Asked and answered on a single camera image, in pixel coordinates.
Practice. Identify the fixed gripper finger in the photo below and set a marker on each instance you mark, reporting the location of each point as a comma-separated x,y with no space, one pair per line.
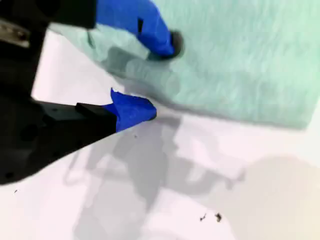
130,112

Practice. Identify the pale green T-shirt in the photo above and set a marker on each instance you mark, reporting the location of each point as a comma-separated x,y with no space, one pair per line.
237,62

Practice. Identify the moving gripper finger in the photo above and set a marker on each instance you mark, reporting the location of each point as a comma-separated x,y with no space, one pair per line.
125,17

